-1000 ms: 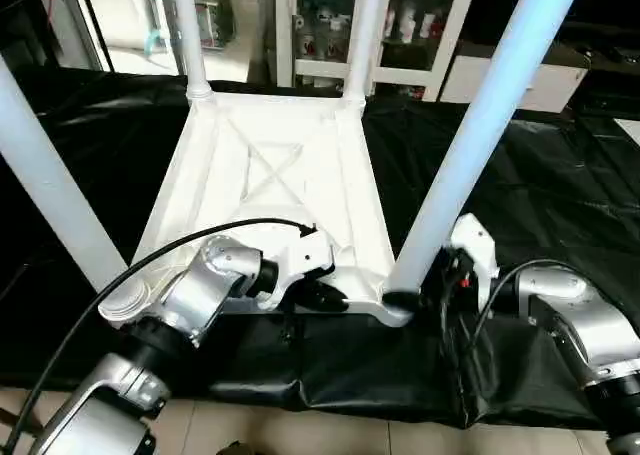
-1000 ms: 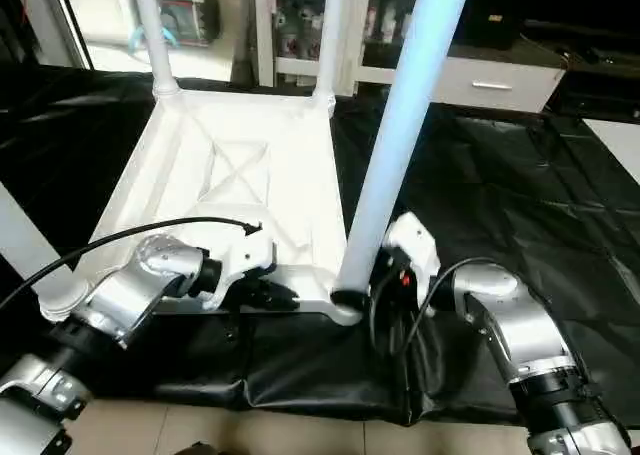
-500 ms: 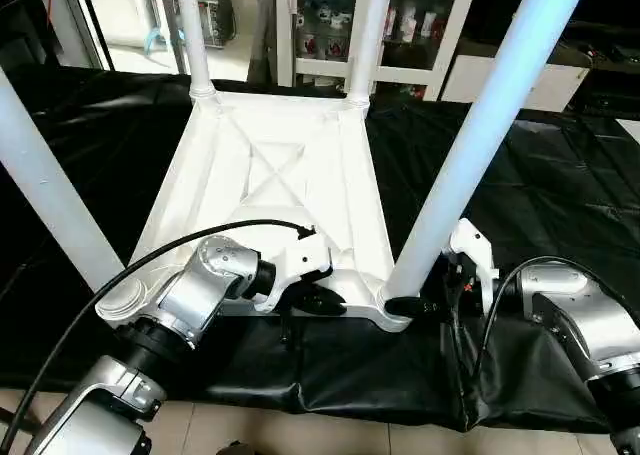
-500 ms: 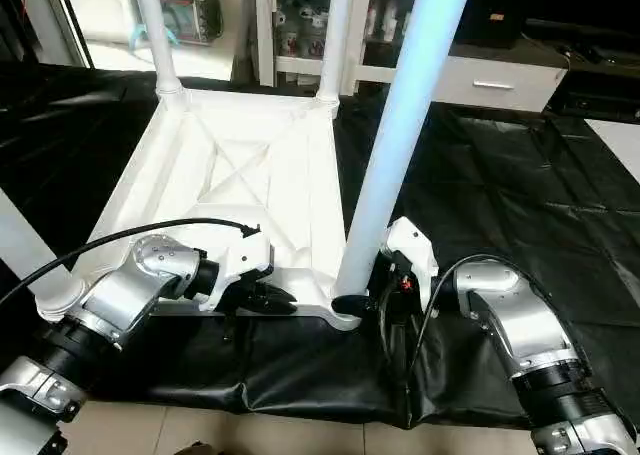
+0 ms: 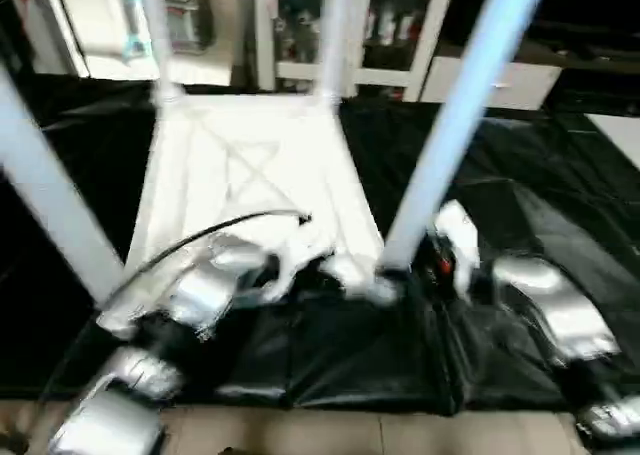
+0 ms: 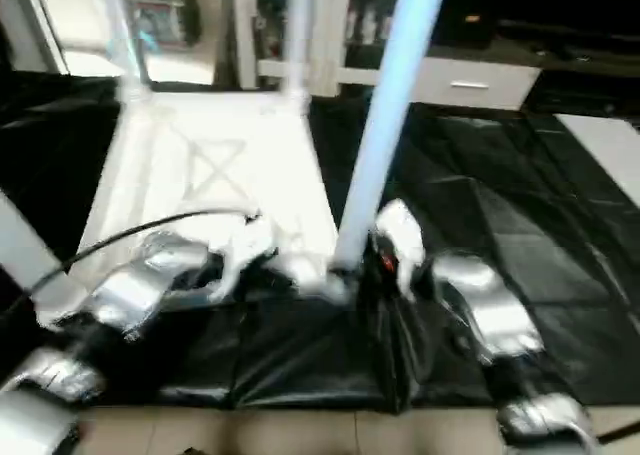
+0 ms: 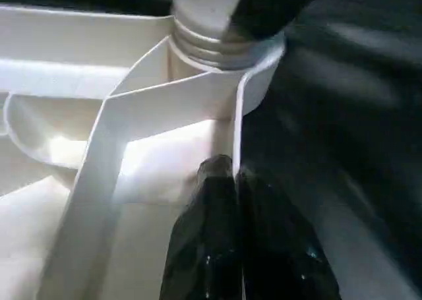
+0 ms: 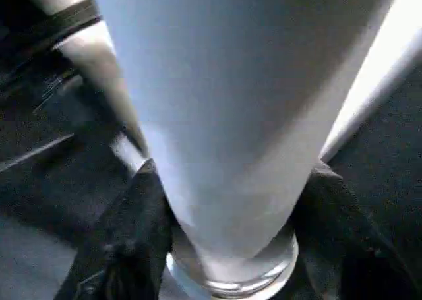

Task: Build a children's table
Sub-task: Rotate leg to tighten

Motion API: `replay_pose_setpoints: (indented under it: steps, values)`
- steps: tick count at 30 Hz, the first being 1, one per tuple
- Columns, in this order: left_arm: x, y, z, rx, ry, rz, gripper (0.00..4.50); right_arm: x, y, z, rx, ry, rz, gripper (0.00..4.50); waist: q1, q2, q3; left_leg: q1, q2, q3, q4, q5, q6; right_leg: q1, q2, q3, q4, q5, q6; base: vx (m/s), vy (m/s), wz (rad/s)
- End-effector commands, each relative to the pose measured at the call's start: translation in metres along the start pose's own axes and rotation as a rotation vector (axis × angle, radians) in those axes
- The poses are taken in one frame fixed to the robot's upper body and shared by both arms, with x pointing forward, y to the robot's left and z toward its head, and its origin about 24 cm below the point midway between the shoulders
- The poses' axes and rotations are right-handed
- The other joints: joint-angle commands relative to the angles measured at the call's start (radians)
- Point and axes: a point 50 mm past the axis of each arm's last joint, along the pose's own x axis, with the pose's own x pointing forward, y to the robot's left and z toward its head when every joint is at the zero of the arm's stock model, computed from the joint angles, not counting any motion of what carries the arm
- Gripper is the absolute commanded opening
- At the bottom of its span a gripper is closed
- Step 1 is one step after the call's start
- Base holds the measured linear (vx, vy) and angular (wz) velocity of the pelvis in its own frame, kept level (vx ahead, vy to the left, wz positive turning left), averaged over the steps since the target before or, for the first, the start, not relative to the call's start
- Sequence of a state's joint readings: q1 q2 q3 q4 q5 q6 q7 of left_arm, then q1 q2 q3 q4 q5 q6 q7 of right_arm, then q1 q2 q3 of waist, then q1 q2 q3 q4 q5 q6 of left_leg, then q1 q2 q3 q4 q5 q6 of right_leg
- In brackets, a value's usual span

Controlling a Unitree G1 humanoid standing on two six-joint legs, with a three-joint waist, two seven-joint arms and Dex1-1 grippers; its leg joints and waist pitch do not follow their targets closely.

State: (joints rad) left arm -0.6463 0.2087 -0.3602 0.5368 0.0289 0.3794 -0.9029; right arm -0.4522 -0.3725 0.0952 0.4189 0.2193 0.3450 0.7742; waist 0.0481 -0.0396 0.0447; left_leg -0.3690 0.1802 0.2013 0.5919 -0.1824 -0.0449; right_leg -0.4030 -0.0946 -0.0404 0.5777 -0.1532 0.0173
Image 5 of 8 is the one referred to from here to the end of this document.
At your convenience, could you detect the black mat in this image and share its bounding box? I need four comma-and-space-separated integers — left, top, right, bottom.
0, 70, 640, 416

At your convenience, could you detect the dark storage box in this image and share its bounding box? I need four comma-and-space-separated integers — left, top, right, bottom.
165, 0, 214, 54

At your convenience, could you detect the white drawer unit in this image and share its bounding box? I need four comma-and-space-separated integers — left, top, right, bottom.
420, 60, 561, 112

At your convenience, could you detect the white glass-door cabinet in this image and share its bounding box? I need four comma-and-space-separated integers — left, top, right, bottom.
255, 0, 459, 102

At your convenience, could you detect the white flat panel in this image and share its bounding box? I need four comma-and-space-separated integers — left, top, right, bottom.
590, 113, 640, 168

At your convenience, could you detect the white plastic table top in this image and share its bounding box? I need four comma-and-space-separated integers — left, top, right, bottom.
95, 93, 401, 338

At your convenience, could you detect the white plastic table leg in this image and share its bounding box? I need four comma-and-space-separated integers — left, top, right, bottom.
0, 65, 127, 308
376, 0, 551, 278
318, 0, 353, 104
140, 0, 187, 102

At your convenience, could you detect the light blue metal frame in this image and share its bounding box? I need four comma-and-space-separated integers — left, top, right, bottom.
120, 0, 151, 61

